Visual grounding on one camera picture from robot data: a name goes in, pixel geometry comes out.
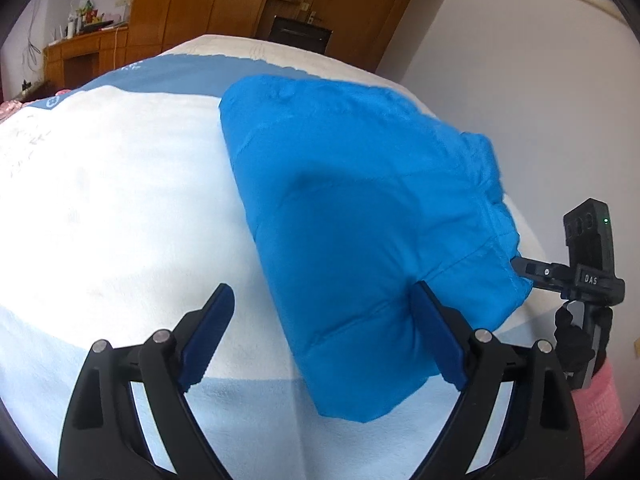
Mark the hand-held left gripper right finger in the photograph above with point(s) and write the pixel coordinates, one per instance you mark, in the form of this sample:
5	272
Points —
440	335

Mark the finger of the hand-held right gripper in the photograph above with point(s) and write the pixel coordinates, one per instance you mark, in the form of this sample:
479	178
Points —
542	272

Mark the black chair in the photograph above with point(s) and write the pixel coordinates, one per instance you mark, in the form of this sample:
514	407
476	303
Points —
300	35

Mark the wooden desk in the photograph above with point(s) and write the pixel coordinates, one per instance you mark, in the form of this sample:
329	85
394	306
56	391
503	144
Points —
85	57

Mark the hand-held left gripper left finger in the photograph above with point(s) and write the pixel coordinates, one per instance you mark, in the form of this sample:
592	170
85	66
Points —
210	330

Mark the pink floral quilt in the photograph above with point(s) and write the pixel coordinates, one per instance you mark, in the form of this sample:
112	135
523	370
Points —
30	105

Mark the person's right hand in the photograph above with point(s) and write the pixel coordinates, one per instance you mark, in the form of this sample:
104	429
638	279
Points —
575	345

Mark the colourful desk clutter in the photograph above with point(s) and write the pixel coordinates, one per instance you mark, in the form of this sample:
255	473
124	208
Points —
87	17

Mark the blue down jacket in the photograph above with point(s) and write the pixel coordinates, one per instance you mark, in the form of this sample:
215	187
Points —
370	220

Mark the blue and white blanket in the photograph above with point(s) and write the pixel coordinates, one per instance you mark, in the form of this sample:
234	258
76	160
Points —
125	200

